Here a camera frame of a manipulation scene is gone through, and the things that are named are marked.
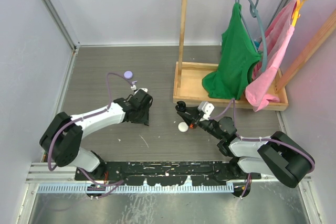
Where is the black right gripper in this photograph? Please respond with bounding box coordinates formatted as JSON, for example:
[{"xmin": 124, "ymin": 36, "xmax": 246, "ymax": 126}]
[{"xmin": 177, "ymin": 105, "xmax": 224, "ymax": 140}]

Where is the black round charging case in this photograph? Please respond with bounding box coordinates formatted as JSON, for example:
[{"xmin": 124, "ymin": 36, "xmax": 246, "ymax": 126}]
[{"xmin": 175, "ymin": 101, "xmax": 186, "ymax": 113}]

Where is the white round charging case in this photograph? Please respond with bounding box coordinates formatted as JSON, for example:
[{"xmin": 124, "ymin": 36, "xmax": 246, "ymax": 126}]
[{"xmin": 178, "ymin": 122, "xmax": 189, "ymax": 133}]

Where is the purple round charging case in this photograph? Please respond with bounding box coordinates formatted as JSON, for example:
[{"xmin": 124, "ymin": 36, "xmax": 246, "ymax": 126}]
[{"xmin": 123, "ymin": 70, "xmax": 133, "ymax": 80}]

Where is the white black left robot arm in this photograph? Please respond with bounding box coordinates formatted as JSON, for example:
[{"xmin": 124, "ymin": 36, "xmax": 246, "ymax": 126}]
[{"xmin": 39, "ymin": 89, "xmax": 153, "ymax": 180}]

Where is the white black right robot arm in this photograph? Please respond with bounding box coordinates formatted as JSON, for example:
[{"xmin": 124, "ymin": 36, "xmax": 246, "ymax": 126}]
[{"xmin": 175, "ymin": 101, "xmax": 316, "ymax": 188}]

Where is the wooden clothes rack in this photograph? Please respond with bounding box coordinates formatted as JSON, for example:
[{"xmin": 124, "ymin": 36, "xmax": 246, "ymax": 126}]
[{"xmin": 173, "ymin": 0, "xmax": 335, "ymax": 112}]

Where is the pink shirt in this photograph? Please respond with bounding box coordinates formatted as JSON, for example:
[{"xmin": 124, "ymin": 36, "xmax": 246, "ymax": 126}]
[{"xmin": 245, "ymin": 0, "xmax": 300, "ymax": 112}]

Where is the green shirt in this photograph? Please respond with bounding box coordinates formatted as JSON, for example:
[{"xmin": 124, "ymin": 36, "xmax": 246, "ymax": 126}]
[{"xmin": 202, "ymin": 3, "xmax": 261, "ymax": 100}]

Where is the blue cloth item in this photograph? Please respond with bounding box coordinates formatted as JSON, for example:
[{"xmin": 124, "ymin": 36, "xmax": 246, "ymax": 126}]
[{"xmin": 254, "ymin": 39, "xmax": 263, "ymax": 52}]

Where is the grey blue clothes hanger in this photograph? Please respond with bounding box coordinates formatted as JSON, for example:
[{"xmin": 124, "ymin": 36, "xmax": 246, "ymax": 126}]
[{"xmin": 235, "ymin": 0, "xmax": 268, "ymax": 73}]

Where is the yellow clothes hanger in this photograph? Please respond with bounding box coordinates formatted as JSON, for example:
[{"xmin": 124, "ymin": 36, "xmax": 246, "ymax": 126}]
[{"xmin": 291, "ymin": 0, "xmax": 307, "ymax": 27}]

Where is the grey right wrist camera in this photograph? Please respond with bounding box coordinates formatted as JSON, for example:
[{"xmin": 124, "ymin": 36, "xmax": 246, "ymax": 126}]
[{"xmin": 197, "ymin": 101, "xmax": 215, "ymax": 121}]

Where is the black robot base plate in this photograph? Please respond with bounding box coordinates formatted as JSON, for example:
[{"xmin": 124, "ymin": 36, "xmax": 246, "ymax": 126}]
[{"xmin": 91, "ymin": 161, "xmax": 248, "ymax": 186}]

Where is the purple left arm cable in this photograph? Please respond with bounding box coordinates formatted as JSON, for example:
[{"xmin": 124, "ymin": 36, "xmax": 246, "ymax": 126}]
[{"xmin": 47, "ymin": 71, "xmax": 136, "ymax": 198}]

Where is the white slotted cable duct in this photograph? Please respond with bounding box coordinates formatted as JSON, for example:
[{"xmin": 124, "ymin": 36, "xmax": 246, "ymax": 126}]
[{"xmin": 37, "ymin": 182, "xmax": 234, "ymax": 194}]

